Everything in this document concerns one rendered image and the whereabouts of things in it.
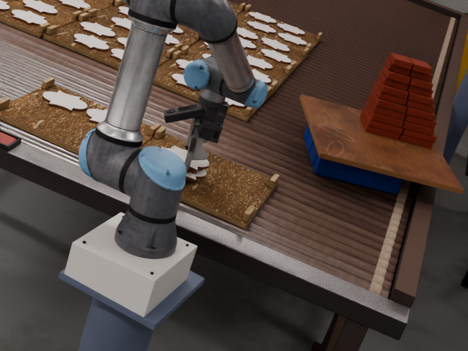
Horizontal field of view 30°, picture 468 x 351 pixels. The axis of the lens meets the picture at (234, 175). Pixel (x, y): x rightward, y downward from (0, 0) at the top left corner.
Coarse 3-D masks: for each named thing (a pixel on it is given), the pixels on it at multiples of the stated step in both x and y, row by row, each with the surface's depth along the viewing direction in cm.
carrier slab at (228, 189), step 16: (160, 144) 271; (176, 144) 274; (208, 160) 271; (224, 160) 275; (208, 176) 261; (224, 176) 265; (240, 176) 268; (256, 176) 271; (192, 192) 249; (208, 192) 252; (224, 192) 255; (240, 192) 258; (256, 192) 262; (208, 208) 244; (224, 208) 246; (240, 208) 249; (256, 208) 252; (240, 224) 242
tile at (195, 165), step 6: (174, 150) 256; (180, 150) 257; (186, 150) 258; (180, 156) 254; (192, 162) 253; (198, 162) 254; (204, 162) 255; (192, 168) 250; (198, 168) 252; (204, 168) 253
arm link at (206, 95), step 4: (204, 88) 243; (200, 92) 245; (204, 92) 243; (208, 92) 242; (212, 92) 242; (204, 96) 243; (208, 96) 242; (212, 96) 242; (216, 96) 242; (220, 96) 243; (208, 100) 243; (212, 100) 243; (216, 100) 243; (220, 100) 244; (224, 100) 246
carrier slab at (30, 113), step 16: (32, 96) 273; (80, 96) 285; (0, 112) 257; (16, 112) 260; (32, 112) 263; (48, 112) 267; (64, 112) 270; (80, 112) 274; (32, 128) 254; (48, 128) 257; (64, 128) 260; (80, 128) 264; (144, 128) 278; (64, 144) 252; (80, 144) 254; (144, 144) 269
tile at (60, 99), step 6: (42, 96) 274; (48, 96) 275; (54, 96) 276; (60, 96) 277; (66, 96) 279; (72, 96) 280; (54, 102) 272; (60, 102) 273; (66, 102) 275; (72, 102) 276; (78, 102) 277; (84, 102) 279; (60, 108) 272; (66, 108) 271; (72, 108) 272; (78, 108) 274; (84, 108) 275
